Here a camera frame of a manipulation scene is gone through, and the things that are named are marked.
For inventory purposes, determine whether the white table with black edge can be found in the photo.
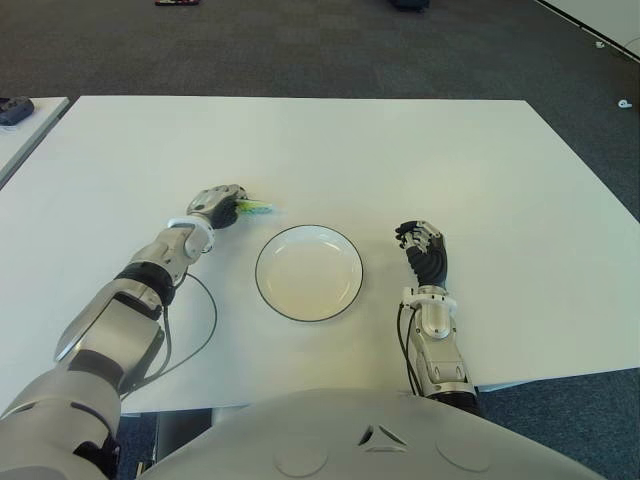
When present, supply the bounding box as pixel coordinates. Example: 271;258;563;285
534;0;640;64

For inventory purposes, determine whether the grey robot torso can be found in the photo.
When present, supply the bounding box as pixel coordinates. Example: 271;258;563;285
133;387;597;480

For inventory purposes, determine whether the grey table leg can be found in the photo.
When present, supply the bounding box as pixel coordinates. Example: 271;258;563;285
152;407;216;469

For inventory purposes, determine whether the dark blue handheld device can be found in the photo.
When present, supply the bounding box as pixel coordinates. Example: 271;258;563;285
0;96;36;126

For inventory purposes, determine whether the white side table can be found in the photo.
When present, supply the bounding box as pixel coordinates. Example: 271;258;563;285
0;96;70;187

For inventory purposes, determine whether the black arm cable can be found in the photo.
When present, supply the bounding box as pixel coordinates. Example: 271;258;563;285
397;303;422;397
119;272;219;397

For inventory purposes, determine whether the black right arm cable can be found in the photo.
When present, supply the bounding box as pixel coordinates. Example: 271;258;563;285
397;303;422;397

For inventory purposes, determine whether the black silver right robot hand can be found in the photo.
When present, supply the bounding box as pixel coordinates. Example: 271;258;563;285
393;218;449;291

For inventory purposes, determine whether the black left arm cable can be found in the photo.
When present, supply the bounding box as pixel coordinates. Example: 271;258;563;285
119;272;219;397

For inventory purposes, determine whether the white plate with black rim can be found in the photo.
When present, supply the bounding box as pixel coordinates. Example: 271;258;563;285
254;224;365;323

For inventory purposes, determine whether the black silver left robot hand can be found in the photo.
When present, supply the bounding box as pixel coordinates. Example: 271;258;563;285
185;183;249;232

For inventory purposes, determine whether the green toothpaste tube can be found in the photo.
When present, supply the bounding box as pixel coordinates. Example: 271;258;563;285
234;198;279;217

